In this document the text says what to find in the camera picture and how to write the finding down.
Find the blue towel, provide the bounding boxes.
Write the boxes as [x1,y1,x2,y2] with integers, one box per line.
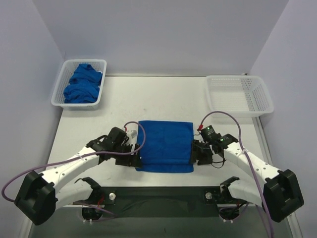
[136,120,194,173]

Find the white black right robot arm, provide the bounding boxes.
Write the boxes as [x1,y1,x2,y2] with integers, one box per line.
[191,133,304,222]

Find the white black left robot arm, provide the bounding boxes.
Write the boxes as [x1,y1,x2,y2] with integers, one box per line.
[14,127,144,225]

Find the crumpled blue towels in basket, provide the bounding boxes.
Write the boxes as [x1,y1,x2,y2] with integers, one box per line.
[63,63,103,104]

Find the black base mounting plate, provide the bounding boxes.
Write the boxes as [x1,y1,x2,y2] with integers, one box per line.
[80,186,246,222]

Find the white perforated right basket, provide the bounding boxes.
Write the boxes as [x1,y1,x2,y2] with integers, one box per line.
[204,75,274,118]

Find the white perforated basket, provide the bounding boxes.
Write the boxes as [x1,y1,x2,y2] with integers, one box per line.
[51,59,107,111]
[204,75,274,118]

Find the white perforated left basket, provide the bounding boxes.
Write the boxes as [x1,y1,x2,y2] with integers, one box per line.
[51,59,107,111]

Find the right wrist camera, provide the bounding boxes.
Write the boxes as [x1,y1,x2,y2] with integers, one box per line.
[198,125,221,143]

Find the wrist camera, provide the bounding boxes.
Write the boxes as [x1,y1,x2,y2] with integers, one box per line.
[198,125,221,143]
[125,128,138,139]

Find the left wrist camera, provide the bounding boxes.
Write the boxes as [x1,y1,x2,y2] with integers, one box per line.
[125,128,138,139]

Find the aluminium frame rail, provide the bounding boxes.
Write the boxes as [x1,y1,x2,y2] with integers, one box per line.
[18,116,304,238]

